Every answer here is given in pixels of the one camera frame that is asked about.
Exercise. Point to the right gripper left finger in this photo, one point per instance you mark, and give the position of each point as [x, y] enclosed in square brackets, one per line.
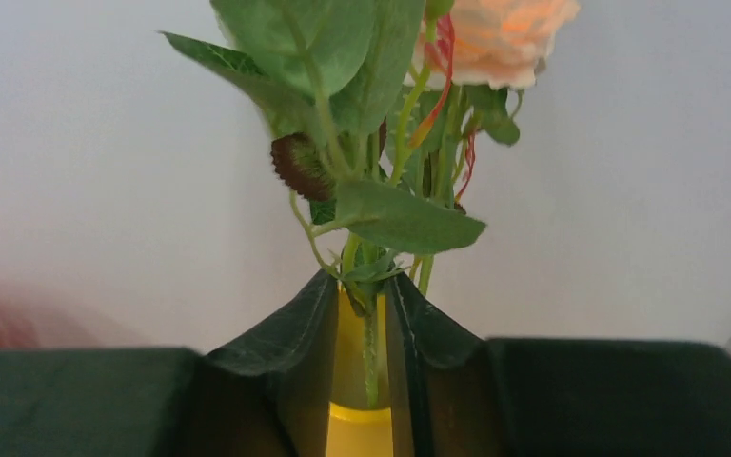
[265, 393]

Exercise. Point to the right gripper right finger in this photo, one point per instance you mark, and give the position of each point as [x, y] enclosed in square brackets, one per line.
[456, 394]

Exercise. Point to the pink artificial flower stem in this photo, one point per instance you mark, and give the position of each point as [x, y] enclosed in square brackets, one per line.
[374, 108]

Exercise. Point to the yellow tapered vase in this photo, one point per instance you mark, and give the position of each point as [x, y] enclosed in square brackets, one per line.
[356, 428]

